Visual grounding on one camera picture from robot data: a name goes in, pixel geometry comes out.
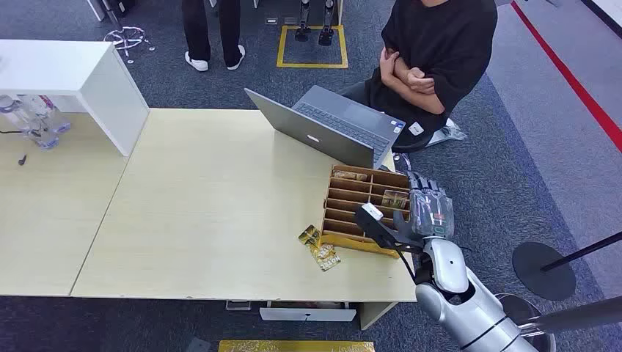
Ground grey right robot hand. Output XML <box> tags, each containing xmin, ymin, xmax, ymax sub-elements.
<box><xmin>392</xmin><ymin>171</ymin><xmax>456</xmax><ymax>241</ymax></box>

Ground gold card in organizer slot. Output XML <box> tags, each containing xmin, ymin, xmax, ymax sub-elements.
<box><xmin>381</xmin><ymin>188</ymin><xmax>409</xmax><ymax>210</ymax></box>

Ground wooden slotted card organizer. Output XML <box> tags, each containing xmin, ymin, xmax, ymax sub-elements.
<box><xmin>320</xmin><ymin>164</ymin><xmax>414</xmax><ymax>259</ymax></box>

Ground gold card lying flat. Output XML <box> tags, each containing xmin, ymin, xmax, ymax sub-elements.
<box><xmin>332</xmin><ymin>169</ymin><xmax>369</xmax><ymax>183</ymax></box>

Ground gold hotel print card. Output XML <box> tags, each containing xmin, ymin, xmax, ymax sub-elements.
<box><xmin>310</xmin><ymin>242</ymin><xmax>342</xmax><ymax>273</ymax></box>

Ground small gold card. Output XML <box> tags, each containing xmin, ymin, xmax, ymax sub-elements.
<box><xmin>297</xmin><ymin>224</ymin><xmax>323</xmax><ymax>249</ymax></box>

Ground person's left hand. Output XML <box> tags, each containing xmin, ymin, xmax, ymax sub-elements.
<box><xmin>406</xmin><ymin>67</ymin><xmax>436</xmax><ymax>95</ymax></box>

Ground person's hand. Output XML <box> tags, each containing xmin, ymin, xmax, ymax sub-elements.
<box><xmin>406</xmin><ymin>67</ymin><xmax>436</xmax><ymax>95</ymax></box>
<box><xmin>380</xmin><ymin>47</ymin><xmax>400</xmax><ymax>74</ymax></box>

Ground person's right hand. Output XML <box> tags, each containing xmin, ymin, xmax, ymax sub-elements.
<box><xmin>380</xmin><ymin>47</ymin><xmax>400</xmax><ymax>74</ymax></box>

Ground seated person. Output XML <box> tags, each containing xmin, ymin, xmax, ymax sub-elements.
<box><xmin>338</xmin><ymin>0</ymin><xmax>500</xmax><ymax>155</ymax></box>

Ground standing person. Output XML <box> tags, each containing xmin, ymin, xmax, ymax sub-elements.
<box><xmin>181</xmin><ymin>0</ymin><xmax>247</xmax><ymax>73</ymax></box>

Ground clear plastic bag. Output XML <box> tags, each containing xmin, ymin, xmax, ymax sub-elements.
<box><xmin>426</xmin><ymin>117</ymin><xmax>469</xmax><ymax>148</ymax></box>

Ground black round stand base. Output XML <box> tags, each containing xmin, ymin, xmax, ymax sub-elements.
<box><xmin>511</xmin><ymin>241</ymin><xmax>577</xmax><ymax>303</ymax></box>

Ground round metal stool base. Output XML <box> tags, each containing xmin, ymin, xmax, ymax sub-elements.
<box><xmin>494</xmin><ymin>292</ymin><xmax>558</xmax><ymax>352</ymax></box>

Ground grey open laptop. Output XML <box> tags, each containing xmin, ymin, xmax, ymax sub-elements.
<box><xmin>244</xmin><ymin>85</ymin><xmax>406</xmax><ymax>170</ymax></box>

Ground black stand pole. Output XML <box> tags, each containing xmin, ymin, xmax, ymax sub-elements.
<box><xmin>541</xmin><ymin>231</ymin><xmax>622</xmax><ymax>274</ymax></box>

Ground white desk drawer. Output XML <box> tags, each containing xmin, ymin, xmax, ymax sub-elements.
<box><xmin>258</xmin><ymin>300</ymin><xmax>358</xmax><ymax>323</ymax></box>

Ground grey metal pole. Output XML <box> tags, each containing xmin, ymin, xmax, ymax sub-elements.
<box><xmin>519</xmin><ymin>296</ymin><xmax>622</xmax><ymax>337</ymax></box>

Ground gold floor mat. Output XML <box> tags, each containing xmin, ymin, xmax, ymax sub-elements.
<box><xmin>217</xmin><ymin>340</ymin><xmax>376</xmax><ymax>352</ymax></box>

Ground yellow floor tape square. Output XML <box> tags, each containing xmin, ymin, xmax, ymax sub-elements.
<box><xmin>276</xmin><ymin>24</ymin><xmax>350</xmax><ymax>70</ymax></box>

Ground black robot legs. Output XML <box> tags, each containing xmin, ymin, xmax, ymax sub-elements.
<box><xmin>293</xmin><ymin>0</ymin><xmax>337</xmax><ymax>48</ymax></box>

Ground chrome chair base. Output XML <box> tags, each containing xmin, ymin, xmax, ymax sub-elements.
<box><xmin>103</xmin><ymin>26</ymin><xmax>157</xmax><ymax>65</ymax></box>

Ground clear plastic water bottle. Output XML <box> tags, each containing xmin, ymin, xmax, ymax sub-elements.
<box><xmin>23</xmin><ymin>94</ymin><xmax>73</xmax><ymax>135</ymax></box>
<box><xmin>0</xmin><ymin>95</ymin><xmax>60</xmax><ymax>151</ymax></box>

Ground white shelf unit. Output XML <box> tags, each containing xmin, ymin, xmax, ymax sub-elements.
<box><xmin>0</xmin><ymin>39</ymin><xmax>150</xmax><ymax>158</ymax></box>

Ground black wrist camera pale box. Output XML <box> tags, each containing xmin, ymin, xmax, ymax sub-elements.
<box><xmin>354</xmin><ymin>202</ymin><xmax>425</xmax><ymax>254</ymax></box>

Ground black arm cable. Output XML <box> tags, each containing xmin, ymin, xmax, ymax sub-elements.
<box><xmin>395</xmin><ymin>246</ymin><xmax>420</xmax><ymax>287</ymax></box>

